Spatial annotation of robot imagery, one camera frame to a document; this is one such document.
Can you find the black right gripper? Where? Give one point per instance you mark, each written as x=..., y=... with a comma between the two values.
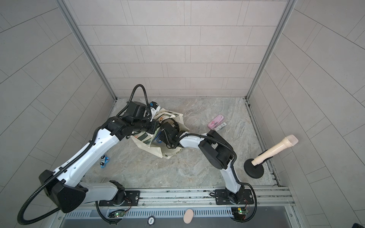
x=162, y=137

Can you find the black round microphone base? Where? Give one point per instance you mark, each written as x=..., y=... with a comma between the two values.
x=254, y=171

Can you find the round black knob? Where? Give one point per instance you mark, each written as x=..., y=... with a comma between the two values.
x=151, y=220

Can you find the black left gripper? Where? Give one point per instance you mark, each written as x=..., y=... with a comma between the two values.
x=154, y=126

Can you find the small blue white toy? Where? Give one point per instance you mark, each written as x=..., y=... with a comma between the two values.
x=104, y=161

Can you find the aluminium corner frame post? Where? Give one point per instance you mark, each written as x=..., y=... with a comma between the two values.
x=278, y=31

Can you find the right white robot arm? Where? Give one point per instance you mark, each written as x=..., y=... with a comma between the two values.
x=217, y=151

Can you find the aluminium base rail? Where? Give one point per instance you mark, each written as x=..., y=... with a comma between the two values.
x=172, y=203

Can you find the pink compass set case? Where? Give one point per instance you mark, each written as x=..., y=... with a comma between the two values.
x=216, y=122

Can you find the left green circuit board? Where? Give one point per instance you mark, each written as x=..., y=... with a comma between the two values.
x=117, y=214

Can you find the beige microphone on stand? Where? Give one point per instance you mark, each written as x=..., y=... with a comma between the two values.
x=288, y=142

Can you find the beige oval button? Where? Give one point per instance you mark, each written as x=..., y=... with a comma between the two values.
x=188, y=216

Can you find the clear plastic stationery box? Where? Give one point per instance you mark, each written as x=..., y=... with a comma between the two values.
x=220, y=126

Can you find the right green circuit board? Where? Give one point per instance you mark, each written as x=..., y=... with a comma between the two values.
x=239, y=213

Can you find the floral canvas tote bag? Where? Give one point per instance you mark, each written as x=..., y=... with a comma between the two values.
x=162, y=142

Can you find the green circuit board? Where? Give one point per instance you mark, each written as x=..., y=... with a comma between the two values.
x=239, y=213
x=117, y=214

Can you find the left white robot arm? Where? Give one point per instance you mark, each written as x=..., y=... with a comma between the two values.
x=67, y=192

